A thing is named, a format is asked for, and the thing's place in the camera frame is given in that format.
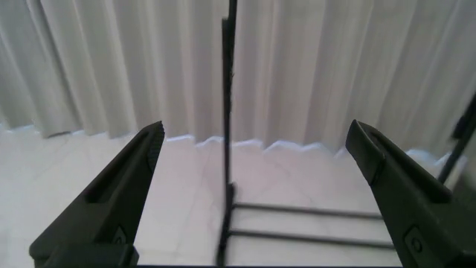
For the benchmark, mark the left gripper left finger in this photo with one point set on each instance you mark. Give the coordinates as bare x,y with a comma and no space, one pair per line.
108,208

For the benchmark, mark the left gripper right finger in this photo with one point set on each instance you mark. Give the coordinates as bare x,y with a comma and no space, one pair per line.
401,216

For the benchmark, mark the black clothes rack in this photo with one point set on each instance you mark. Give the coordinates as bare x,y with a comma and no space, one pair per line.
227,111

